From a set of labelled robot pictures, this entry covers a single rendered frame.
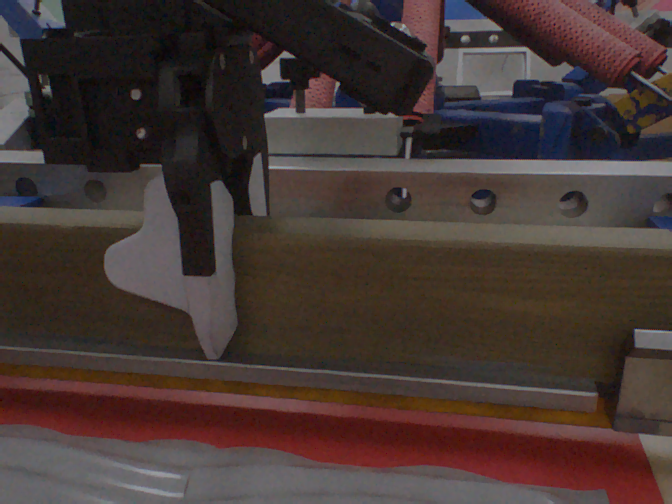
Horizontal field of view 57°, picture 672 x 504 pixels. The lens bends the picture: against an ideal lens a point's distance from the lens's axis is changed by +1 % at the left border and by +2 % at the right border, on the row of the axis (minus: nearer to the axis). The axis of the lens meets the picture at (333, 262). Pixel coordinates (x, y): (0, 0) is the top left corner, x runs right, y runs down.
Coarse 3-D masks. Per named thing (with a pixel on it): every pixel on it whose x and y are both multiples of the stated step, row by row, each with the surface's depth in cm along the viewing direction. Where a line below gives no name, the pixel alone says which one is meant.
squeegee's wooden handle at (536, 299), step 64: (0, 256) 31; (64, 256) 31; (256, 256) 29; (320, 256) 28; (384, 256) 28; (448, 256) 27; (512, 256) 27; (576, 256) 26; (640, 256) 26; (0, 320) 33; (64, 320) 32; (128, 320) 31; (256, 320) 30; (320, 320) 29; (384, 320) 29; (448, 320) 28; (512, 320) 28; (576, 320) 27; (640, 320) 27
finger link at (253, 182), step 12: (240, 168) 31; (252, 168) 31; (228, 180) 31; (240, 180) 31; (252, 180) 31; (240, 192) 31; (252, 192) 31; (264, 192) 33; (240, 204) 31; (252, 204) 31; (264, 204) 33
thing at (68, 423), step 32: (0, 384) 36; (32, 384) 36; (64, 384) 36; (96, 384) 36; (0, 416) 33; (32, 416) 33; (64, 416) 33; (96, 416) 33; (128, 416) 33; (160, 416) 33; (192, 416) 33; (224, 416) 32
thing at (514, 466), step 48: (240, 432) 31; (288, 432) 31; (336, 432) 31; (384, 432) 31; (432, 432) 31; (480, 432) 31; (528, 432) 31; (576, 432) 31; (624, 432) 31; (528, 480) 28; (576, 480) 28; (624, 480) 28
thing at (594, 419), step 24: (120, 384) 34; (144, 384) 34; (168, 384) 34; (192, 384) 33; (216, 384) 33; (240, 384) 33; (264, 384) 33; (408, 408) 32; (432, 408) 31; (456, 408) 31; (480, 408) 31; (504, 408) 30; (528, 408) 30
